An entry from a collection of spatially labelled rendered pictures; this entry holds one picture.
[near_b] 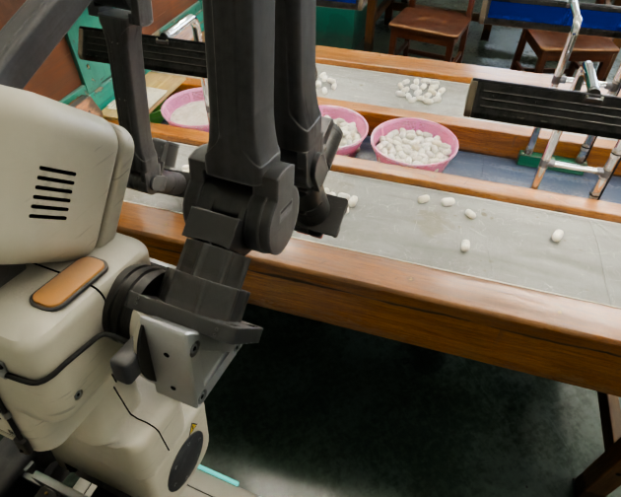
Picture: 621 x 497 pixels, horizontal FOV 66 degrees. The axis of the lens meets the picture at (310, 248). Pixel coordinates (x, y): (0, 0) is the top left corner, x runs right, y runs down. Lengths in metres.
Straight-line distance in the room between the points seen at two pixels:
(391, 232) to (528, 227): 0.36
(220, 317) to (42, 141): 0.21
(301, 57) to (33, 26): 0.44
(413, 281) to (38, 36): 0.82
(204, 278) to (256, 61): 0.20
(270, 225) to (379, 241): 0.75
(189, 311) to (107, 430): 0.33
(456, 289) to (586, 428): 0.98
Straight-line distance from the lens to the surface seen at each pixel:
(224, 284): 0.47
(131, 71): 1.02
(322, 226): 0.74
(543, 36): 3.36
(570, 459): 1.88
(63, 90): 1.67
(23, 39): 0.83
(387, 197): 1.33
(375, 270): 1.10
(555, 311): 1.14
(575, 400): 2.00
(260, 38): 0.44
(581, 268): 1.29
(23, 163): 0.45
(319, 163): 0.61
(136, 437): 0.77
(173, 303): 0.47
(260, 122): 0.46
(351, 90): 1.85
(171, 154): 1.19
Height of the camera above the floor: 1.57
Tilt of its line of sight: 45 degrees down
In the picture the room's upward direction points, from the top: straight up
